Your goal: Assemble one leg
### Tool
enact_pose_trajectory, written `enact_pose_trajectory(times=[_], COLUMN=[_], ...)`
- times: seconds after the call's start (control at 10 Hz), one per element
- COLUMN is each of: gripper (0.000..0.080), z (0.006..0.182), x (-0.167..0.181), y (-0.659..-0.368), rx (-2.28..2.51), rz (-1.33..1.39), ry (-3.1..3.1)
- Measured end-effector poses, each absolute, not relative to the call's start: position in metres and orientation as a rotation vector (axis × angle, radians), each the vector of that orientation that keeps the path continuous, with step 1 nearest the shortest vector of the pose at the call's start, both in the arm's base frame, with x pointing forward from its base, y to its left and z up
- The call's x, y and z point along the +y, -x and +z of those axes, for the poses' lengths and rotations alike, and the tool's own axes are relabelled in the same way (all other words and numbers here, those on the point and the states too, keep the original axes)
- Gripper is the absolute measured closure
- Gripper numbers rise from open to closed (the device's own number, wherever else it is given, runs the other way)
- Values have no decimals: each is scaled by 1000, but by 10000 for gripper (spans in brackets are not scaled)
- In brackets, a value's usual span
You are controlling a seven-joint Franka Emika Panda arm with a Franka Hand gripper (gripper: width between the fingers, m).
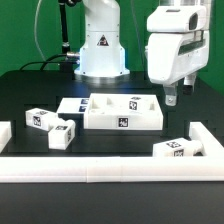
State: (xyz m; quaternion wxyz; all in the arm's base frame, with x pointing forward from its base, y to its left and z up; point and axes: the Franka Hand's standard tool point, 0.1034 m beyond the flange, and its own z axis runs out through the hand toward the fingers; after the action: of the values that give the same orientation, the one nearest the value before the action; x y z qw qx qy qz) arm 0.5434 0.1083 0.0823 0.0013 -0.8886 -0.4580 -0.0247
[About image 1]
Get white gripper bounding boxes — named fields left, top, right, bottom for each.
left=147, top=5, right=209, bottom=106

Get white square tabletop tray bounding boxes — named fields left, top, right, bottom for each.
left=84, top=93, right=163, bottom=131

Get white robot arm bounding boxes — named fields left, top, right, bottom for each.
left=75, top=0, right=212, bottom=106

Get white U-shaped fence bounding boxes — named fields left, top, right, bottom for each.
left=0, top=122, right=224, bottom=183

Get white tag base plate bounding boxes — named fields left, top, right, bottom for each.
left=57, top=98, right=89, bottom=114

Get black cables at base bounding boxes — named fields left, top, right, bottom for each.
left=19, top=0, right=81, bottom=72

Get grey hanging cable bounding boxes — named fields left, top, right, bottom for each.
left=33, top=0, right=48, bottom=63

